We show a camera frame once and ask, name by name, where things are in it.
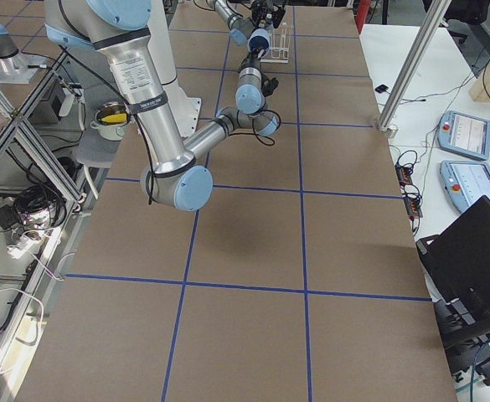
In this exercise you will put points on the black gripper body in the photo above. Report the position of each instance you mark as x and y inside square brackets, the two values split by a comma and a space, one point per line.
[256, 54]
[261, 9]

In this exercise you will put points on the light blue plastic cup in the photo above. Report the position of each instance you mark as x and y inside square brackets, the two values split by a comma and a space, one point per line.
[259, 41]

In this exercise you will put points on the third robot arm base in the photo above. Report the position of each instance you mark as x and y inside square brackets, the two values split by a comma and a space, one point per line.
[16, 67]

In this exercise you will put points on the small black device on table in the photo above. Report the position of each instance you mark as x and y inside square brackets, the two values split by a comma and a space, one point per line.
[381, 88]

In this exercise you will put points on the white pot with yellow contents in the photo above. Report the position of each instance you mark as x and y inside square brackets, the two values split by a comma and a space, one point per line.
[110, 120]

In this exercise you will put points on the orange black usb hub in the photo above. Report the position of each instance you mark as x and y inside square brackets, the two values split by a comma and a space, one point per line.
[410, 192]

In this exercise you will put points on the upper teach pendant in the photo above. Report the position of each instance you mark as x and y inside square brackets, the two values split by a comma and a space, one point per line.
[464, 135]

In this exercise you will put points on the teach pendant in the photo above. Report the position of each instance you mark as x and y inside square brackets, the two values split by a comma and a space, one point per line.
[465, 182]
[464, 135]

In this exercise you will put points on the lower teach pendant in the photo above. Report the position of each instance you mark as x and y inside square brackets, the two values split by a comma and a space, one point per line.
[465, 182]

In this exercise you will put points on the black laptop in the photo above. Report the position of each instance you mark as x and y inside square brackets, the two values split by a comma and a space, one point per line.
[458, 263]

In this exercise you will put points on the white wire cup holder rack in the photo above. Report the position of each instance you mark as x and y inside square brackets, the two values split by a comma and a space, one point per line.
[280, 44]

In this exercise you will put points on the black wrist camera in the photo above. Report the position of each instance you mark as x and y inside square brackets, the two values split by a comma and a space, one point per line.
[268, 85]

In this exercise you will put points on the aluminium frame post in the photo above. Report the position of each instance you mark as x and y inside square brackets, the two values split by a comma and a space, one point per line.
[417, 50]

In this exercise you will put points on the black power adapter with cables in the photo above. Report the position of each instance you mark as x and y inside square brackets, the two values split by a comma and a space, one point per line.
[38, 208]

